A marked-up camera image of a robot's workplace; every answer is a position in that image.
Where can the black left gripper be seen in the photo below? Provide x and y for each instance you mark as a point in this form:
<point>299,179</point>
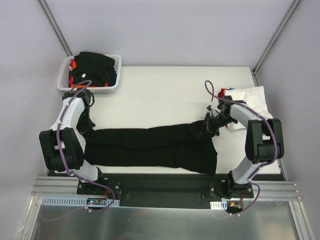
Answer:
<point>85,124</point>

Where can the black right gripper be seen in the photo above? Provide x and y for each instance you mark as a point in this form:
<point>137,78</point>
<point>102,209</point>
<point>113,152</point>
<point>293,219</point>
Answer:
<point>208,125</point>

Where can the red t shirt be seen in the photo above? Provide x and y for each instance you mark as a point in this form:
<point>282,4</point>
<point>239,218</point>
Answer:
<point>222,92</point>

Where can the black t shirt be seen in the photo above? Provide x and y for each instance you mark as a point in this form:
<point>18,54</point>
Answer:
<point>95,58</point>
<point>172,146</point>

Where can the white plastic laundry basket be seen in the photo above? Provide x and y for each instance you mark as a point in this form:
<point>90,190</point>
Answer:
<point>63,81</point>

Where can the white t shirt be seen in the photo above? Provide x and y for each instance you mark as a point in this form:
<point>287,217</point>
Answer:
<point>254,98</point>

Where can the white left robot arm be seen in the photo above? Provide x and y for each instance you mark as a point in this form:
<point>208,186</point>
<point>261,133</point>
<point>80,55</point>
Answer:
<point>64,143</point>

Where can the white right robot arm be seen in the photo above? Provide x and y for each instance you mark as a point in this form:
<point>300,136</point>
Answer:
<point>264,142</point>

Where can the dark blue t shirt in basket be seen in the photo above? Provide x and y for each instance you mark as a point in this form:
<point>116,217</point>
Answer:
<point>113,78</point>

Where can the pink t shirt in basket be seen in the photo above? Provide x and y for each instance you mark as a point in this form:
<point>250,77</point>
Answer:
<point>70,69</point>

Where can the black t shirt in basket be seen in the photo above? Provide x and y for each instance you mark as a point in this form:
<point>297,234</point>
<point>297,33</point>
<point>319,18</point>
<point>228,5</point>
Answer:
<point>95,58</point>

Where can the orange t shirt in basket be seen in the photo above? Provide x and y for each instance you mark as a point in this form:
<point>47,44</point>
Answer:
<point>98,76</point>

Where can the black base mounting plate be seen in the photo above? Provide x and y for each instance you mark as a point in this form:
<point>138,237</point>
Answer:
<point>178,191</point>

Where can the aluminium front rail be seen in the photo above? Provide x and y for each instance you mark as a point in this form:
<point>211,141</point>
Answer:
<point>65,186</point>

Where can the left white cable duct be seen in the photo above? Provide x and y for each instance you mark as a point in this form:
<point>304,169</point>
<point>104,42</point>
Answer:
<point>78,202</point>

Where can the white cable duct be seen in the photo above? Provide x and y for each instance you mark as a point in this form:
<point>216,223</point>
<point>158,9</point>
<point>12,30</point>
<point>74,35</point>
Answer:
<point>78,202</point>
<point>219,205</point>

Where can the right white cable duct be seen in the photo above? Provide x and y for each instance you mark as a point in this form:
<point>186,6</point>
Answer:
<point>219,205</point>

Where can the left aluminium frame post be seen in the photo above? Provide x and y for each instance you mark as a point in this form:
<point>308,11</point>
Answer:
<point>55,28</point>

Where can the aluminium frame post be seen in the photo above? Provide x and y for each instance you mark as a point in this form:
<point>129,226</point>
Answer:
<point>55,28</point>
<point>277,34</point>

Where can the right aluminium frame post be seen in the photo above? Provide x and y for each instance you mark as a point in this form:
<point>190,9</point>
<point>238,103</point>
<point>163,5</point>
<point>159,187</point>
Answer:
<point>277,34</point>

